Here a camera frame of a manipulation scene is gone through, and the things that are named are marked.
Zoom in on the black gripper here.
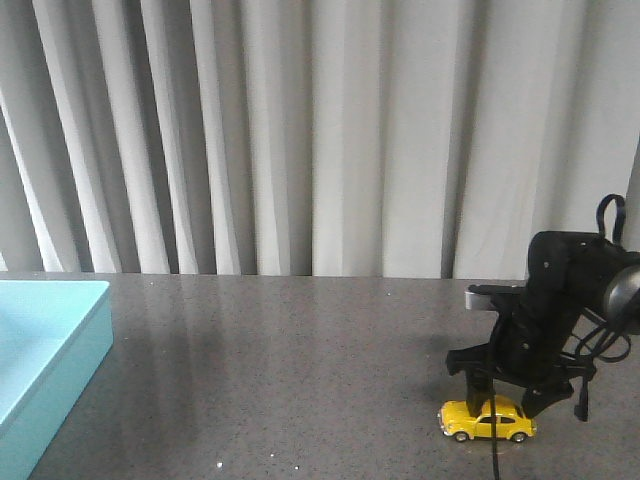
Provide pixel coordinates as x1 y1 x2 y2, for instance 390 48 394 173
446 231 639 418

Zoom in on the yellow toy beetle car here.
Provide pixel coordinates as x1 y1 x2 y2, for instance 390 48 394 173
437 395 537 443

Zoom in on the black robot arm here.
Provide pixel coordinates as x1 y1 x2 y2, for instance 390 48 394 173
446 231 639 418

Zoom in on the light blue storage box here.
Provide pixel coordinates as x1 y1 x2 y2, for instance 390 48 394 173
1 280 114 479

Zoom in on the grey pleated curtain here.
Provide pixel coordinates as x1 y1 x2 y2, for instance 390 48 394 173
1 1 639 279

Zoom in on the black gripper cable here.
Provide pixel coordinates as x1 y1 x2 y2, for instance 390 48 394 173
489 194 632 480

